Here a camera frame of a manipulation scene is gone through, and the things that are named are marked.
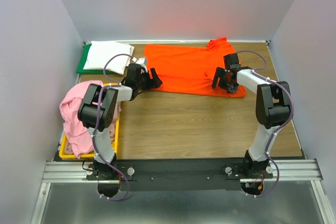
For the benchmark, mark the orange t-shirt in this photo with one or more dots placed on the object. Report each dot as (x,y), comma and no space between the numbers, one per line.
(190,70)

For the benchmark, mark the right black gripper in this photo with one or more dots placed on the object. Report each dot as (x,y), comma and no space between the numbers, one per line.
(219,73)

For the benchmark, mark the green folded t-shirt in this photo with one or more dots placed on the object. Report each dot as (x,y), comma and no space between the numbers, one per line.
(82,61)

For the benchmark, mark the aluminium frame rail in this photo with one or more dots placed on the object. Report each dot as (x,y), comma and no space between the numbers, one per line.
(293,195)

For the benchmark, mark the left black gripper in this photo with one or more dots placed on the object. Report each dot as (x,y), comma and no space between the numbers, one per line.
(154,83)

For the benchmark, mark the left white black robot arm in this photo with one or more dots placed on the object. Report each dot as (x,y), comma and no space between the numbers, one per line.
(97,108)

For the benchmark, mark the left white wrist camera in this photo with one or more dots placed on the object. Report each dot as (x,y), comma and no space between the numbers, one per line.
(141,61)

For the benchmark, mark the white folded t-shirt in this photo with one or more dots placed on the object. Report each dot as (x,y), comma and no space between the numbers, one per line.
(101,52)

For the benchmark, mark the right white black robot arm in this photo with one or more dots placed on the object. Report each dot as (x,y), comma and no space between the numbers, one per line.
(273,109)

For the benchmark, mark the pink crumpled t-shirt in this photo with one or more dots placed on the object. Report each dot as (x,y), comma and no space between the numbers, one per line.
(79,139)

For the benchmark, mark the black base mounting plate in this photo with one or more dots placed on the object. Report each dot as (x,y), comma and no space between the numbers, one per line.
(132,175)

